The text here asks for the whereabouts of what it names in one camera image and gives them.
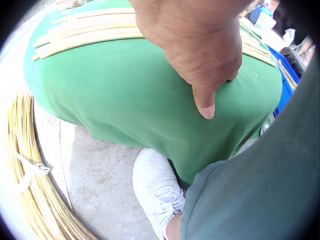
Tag person's left hand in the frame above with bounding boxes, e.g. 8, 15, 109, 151
127, 0, 253, 120

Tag person's left fingers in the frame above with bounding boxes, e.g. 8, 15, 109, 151
226, 69, 239, 82

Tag person's left thumb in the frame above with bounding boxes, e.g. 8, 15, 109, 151
190, 75, 216, 120

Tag blue plastic crate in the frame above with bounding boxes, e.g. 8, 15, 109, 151
264, 44, 300, 118

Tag white plastic bucket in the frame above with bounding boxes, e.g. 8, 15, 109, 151
255, 12, 277, 32

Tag blue plastic barrel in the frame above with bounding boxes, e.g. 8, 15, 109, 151
249, 5, 273, 24

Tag white plastic bag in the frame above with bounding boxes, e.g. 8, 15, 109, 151
282, 28, 297, 44

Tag green cloth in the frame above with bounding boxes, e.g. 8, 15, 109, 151
23, 0, 283, 185

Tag person's legs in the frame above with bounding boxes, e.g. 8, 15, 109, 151
132, 59, 320, 240

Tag pile of pale bamboo strips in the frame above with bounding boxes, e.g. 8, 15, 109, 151
32, 7, 277, 67

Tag white cloth tie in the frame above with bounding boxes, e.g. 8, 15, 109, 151
14, 151, 53, 193

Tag coil of thin yellow bamboo strips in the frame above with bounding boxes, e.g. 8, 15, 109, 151
5, 93, 99, 240

